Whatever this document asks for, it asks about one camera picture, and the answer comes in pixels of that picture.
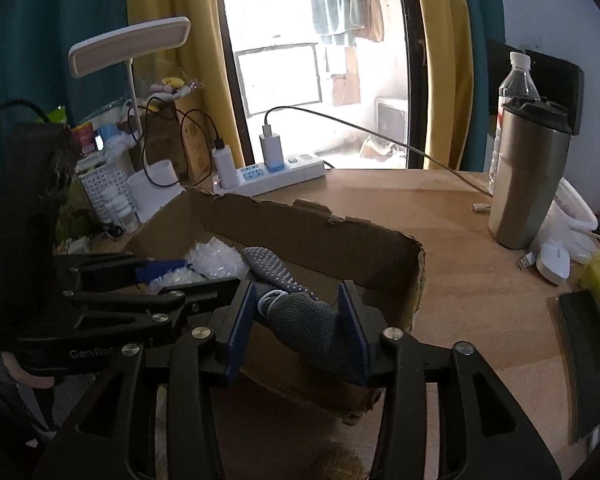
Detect white charger with black cable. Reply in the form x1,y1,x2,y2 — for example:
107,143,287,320
212,136,239,190

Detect white fluffy plastic bag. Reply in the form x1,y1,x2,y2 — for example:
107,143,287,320
147,237,248,295

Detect white pill bottle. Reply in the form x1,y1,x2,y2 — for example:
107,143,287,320
100,185,118,224
112,196,140,234

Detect white lidded container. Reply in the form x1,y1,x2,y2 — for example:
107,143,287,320
536,178,598,264

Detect red can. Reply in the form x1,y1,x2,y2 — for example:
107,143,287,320
72,122,97,156

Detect white perforated basket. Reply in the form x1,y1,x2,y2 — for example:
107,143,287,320
78,162,134,223

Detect steel travel tumbler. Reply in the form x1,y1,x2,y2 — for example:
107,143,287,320
488,98,572,249

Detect plush toys in bag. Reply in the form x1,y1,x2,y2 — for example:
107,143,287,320
147,76,204,103

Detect clear water bottle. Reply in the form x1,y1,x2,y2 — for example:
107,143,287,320
486,51,542,196

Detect white desk lamp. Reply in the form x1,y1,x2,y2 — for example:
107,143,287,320
68,16,192,223

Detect white power strip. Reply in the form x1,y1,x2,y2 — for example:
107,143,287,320
212,155,326,197

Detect person's left hand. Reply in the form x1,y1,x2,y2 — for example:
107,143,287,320
1,352,55,389

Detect black monitor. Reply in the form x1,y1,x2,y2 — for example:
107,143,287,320
486,39,584,136

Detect brown cardboard box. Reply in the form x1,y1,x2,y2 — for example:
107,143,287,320
125,190,426,418

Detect black smartphone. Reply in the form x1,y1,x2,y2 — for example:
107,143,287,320
553,289,600,442

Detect white computer mouse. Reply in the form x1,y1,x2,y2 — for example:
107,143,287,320
535,238,570,285

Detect dark grey dotted socks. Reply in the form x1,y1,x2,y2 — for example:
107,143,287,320
242,247,347,365

